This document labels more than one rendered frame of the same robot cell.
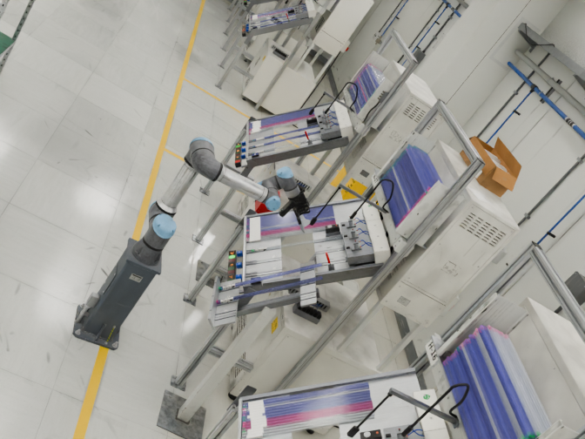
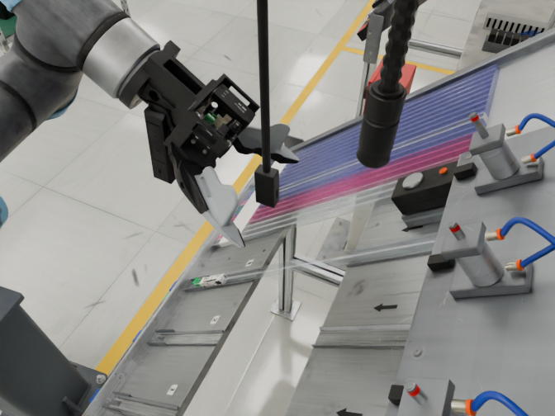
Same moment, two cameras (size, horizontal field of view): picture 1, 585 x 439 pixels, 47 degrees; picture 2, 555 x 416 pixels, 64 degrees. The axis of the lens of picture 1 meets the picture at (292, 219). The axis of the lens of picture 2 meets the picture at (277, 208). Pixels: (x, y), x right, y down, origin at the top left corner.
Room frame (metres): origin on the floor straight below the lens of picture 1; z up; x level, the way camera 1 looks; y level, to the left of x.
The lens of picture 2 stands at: (3.05, -0.32, 1.42)
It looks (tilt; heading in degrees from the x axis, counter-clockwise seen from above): 49 degrees down; 45
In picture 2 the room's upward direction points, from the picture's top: straight up
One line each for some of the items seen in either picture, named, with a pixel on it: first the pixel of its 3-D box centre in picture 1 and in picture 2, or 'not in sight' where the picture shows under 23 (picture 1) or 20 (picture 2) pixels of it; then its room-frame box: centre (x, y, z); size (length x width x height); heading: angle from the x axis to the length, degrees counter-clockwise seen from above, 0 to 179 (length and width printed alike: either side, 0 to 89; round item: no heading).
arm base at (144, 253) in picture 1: (150, 247); not in sight; (2.88, 0.48, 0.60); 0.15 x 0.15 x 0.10
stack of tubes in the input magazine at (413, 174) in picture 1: (413, 188); not in sight; (3.38, -0.39, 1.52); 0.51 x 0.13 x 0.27; 20
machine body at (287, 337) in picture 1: (299, 345); not in sight; (3.48, -0.49, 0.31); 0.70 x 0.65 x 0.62; 20
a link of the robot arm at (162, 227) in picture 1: (160, 230); not in sight; (2.89, 0.48, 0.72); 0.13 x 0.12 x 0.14; 28
